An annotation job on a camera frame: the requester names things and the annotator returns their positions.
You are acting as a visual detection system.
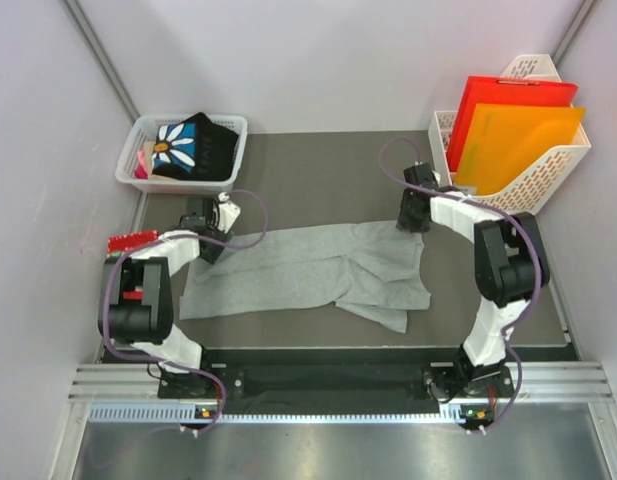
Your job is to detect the grey t shirt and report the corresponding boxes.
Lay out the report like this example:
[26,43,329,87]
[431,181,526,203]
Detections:
[179,221,431,333]

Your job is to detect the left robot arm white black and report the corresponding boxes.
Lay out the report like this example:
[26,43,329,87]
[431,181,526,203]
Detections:
[98,192,241,398]

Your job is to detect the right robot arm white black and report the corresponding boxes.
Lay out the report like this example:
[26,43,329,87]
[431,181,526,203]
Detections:
[397,163,550,402]

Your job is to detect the black daisy print t shirt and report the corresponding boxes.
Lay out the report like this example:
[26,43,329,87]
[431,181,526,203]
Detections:
[152,112,239,182]

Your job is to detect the pink beige folded cloths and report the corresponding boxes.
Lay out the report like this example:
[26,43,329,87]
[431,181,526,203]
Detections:
[134,141,155,180]

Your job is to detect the red green patterned book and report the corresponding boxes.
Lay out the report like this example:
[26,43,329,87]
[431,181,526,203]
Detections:
[107,230,158,301]

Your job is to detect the white plastic basket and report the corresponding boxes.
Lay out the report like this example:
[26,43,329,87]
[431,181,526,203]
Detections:
[115,114,248,195]

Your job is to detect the white file organizer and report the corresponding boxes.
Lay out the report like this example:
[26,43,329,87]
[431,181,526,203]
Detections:
[428,54,591,214]

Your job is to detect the orange folder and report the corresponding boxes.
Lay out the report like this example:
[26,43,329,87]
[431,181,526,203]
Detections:
[454,104,586,196]

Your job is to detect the red folder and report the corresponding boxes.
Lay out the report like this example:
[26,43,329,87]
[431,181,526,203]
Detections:
[445,75,580,174]

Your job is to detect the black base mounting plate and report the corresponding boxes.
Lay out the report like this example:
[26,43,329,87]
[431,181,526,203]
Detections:
[156,347,517,416]

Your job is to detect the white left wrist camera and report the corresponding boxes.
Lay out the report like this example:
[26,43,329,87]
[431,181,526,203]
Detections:
[217,192,241,233]

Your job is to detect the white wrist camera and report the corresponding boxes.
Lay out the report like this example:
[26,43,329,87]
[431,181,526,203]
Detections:
[217,192,241,233]
[433,171,443,187]

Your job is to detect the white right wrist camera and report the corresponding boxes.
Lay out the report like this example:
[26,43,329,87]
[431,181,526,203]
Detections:
[433,171,443,187]

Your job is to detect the grey slotted cable duct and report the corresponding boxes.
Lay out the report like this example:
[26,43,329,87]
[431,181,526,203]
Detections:
[88,403,465,425]

